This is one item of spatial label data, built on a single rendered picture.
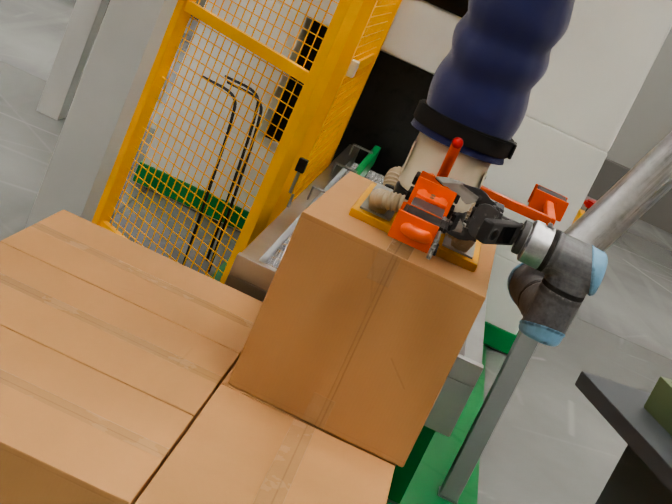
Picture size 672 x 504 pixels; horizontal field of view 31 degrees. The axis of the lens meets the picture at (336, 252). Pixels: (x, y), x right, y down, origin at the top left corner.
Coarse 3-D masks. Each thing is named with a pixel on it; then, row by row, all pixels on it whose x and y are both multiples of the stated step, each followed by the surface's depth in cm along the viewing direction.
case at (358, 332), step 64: (320, 256) 238; (384, 256) 236; (256, 320) 243; (320, 320) 241; (384, 320) 238; (448, 320) 236; (256, 384) 246; (320, 384) 243; (384, 384) 241; (384, 448) 244
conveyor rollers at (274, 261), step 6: (354, 162) 525; (354, 168) 515; (366, 174) 515; (372, 174) 523; (378, 174) 524; (372, 180) 506; (378, 180) 515; (288, 240) 367; (282, 246) 358; (276, 252) 350; (282, 252) 350; (270, 258) 342; (276, 258) 342; (270, 264) 334; (276, 264) 341
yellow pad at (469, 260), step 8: (440, 240) 255; (448, 240) 256; (440, 248) 249; (448, 248) 251; (472, 248) 258; (440, 256) 249; (448, 256) 249; (456, 256) 249; (464, 256) 250; (472, 256) 251; (456, 264) 249; (464, 264) 249; (472, 264) 248
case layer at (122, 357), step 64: (0, 256) 259; (64, 256) 275; (128, 256) 293; (0, 320) 230; (64, 320) 242; (128, 320) 256; (192, 320) 272; (0, 384) 206; (64, 384) 216; (128, 384) 228; (192, 384) 240; (0, 448) 190; (64, 448) 196; (128, 448) 204; (192, 448) 214; (256, 448) 225; (320, 448) 237
